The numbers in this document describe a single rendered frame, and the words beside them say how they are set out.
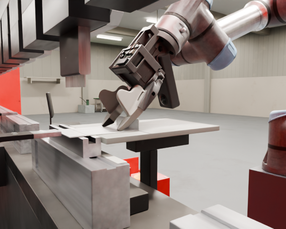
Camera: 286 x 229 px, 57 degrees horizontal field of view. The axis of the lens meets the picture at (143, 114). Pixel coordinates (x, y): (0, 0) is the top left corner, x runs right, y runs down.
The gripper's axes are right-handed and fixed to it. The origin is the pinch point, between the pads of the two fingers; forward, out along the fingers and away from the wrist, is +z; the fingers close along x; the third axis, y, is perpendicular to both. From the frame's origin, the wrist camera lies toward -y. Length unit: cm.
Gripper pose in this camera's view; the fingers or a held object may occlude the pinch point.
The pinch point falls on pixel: (116, 125)
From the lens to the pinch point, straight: 50.9
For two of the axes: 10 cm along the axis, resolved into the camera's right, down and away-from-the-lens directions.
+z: -5.4, 7.9, -2.9
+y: -6.3, -6.1, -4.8
